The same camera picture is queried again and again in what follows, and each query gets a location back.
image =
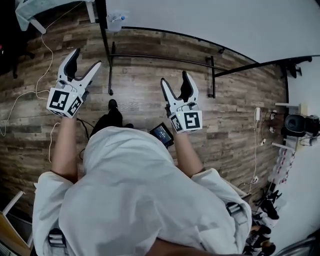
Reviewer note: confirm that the person's right shoe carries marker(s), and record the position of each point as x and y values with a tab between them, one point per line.
129	126

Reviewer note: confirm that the cloth covered table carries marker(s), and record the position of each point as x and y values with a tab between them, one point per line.
37	7

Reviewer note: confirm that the white frame wooden desk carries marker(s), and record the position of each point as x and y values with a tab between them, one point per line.
303	110

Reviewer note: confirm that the black chair base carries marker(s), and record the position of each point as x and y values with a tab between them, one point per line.
270	205

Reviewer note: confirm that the person's black trousers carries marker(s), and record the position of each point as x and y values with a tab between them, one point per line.
110	120

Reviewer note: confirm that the person's white shirt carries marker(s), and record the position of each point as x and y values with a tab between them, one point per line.
135	187

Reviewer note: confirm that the clear plastic marker holder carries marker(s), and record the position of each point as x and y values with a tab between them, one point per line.
115	23

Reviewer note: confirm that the person's right forearm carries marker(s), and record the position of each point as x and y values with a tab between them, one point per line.
186	155

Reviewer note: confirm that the white rack with red labels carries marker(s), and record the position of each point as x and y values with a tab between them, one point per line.
282	165

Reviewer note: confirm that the person's left shoe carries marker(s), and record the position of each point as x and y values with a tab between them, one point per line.
113	105

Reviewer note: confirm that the slim white power strip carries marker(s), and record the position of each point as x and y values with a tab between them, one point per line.
257	115

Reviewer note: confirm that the wooden desk with white legs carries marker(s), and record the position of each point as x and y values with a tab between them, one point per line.
10	232

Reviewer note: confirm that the person's left forearm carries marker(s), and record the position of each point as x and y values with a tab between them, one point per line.
65	150

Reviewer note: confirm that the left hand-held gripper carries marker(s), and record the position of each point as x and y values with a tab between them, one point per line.
60	101

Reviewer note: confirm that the black display device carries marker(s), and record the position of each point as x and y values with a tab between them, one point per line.
161	132

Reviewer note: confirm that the white marker blue cap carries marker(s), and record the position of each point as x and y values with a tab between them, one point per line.
121	18

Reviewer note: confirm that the white power adapter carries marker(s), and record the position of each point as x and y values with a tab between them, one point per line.
271	129
272	113

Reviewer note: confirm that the black office chair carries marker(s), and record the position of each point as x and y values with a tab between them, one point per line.
10	30
295	70

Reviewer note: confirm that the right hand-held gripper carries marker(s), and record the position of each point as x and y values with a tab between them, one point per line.
192	120

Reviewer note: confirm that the person's shoe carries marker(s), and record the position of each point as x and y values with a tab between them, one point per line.
113	105
129	126

